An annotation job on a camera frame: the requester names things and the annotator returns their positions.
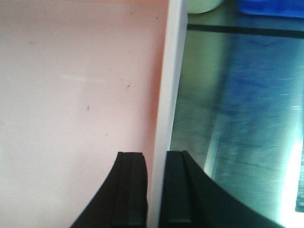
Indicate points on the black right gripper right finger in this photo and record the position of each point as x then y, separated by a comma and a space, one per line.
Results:
191, 199

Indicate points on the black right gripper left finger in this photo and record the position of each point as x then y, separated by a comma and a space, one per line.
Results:
121, 201

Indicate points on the pink plastic bin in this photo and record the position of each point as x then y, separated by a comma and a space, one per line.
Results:
80, 81

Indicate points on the cream plastic bin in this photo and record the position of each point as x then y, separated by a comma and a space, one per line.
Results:
202, 6

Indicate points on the lower blue plastic crate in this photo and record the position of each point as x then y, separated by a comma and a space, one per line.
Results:
281, 8

